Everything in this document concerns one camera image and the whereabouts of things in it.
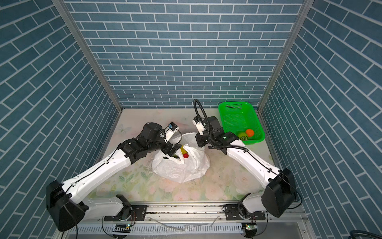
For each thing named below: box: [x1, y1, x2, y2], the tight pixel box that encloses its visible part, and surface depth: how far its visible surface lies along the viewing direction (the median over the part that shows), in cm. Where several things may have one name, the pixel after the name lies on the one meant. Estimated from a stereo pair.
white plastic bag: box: [151, 132, 211, 184], surface depth 77 cm
